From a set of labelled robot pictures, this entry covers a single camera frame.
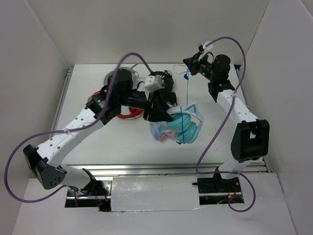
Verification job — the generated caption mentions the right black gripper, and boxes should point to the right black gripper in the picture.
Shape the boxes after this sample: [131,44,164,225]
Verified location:
[183,51,216,82]

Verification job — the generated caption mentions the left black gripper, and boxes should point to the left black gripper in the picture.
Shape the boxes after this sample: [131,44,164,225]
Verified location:
[118,88,173,122]

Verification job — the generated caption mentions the blue headphone cable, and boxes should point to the blue headphone cable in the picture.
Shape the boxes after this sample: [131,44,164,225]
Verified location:
[172,64,192,142]

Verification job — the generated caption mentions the teal cat ear headphones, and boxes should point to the teal cat ear headphones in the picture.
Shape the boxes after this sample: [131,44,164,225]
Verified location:
[163,103,204,144]

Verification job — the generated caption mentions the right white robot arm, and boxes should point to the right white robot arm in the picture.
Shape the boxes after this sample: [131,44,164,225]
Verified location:
[183,54,270,193]

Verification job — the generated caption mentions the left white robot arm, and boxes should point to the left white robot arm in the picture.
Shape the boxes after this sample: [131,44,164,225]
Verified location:
[23,69,172,195]

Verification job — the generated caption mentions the black headphones lower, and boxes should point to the black headphones lower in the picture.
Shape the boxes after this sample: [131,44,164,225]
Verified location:
[161,91,178,107]

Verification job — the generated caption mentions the blue pink cat headphones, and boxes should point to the blue pink cat headphones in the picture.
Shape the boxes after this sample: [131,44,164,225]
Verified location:
[149,122,176,142]

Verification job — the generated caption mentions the red black headphones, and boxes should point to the red black headphones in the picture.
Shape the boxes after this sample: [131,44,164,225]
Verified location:
[117,107,144,119]

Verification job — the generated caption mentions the black headphones upper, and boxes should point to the black headphones upper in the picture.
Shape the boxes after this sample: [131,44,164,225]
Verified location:
[149,70,176,102]

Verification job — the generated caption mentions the white grey headphones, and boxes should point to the white grey headphones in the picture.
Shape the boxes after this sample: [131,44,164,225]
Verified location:
[103,63,139,88]

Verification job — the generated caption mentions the folded red headphones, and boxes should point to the folded red headphones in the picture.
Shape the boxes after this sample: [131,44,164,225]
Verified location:
[87,91,107,103]

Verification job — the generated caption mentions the white foil covered plate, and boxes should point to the white foil covered plate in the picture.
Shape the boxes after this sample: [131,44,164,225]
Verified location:
[111,176,201,212]

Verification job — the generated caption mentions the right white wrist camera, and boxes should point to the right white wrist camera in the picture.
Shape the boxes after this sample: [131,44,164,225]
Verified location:
[198,41,214,61]

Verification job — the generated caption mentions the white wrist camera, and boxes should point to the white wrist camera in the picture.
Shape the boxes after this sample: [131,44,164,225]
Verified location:
[144,75,162,93]
[198,41,214,61]

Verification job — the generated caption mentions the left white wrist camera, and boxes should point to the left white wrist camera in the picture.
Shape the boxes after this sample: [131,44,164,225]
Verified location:
[144,75,162,93]

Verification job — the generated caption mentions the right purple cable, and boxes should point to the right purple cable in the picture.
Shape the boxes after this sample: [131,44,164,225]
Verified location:
[196,36,257,212]

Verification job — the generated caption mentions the purple cable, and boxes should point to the purple cable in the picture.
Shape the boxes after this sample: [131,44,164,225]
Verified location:
[4,52,157,203]
[196,36,257,212]

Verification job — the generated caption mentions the aluminium rail frame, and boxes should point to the aluminium rail frame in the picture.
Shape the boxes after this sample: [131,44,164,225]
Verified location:
[36,163,245,196]

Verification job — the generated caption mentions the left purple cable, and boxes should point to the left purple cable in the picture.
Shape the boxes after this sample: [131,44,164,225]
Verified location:
[4,52,157,203]

